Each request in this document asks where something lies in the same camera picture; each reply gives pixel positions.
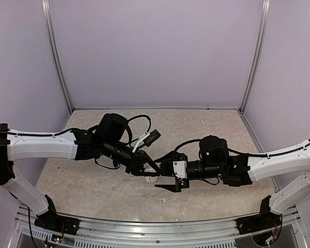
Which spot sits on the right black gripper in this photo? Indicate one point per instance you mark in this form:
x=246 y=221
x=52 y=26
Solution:
x=172 y=156

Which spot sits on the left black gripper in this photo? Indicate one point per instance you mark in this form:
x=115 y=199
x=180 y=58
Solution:
x=136 y=166

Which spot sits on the white earbud charging case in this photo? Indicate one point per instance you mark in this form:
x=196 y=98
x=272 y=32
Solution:
x=150 y=179

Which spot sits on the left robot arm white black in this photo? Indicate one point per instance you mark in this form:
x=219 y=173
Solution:
x=110 y=138

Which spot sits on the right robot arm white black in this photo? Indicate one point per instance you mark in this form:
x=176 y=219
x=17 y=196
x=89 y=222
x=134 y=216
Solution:
x=242 y=169

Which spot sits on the white earbud on table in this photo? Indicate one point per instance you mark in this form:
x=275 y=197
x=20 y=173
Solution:
x=162 y=200

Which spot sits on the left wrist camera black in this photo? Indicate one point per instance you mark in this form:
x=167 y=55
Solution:
x=152 y=137

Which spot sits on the front aluminium rail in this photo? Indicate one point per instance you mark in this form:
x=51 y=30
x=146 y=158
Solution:
x=93 y=232

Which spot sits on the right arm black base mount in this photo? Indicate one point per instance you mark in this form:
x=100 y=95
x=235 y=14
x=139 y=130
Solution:
x=263 y=220

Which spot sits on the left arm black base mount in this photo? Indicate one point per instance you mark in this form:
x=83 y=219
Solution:
x=53 y=221

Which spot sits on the left aluminium frame post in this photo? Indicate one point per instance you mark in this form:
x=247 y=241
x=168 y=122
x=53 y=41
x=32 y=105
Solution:
x=45 y=4

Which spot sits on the aluminium frame post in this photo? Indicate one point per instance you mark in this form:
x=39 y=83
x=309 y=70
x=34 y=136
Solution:
x=45 y=4
x=256 y=56

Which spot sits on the right aluminium frame post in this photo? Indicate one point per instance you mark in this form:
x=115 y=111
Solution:
x=256 y=56

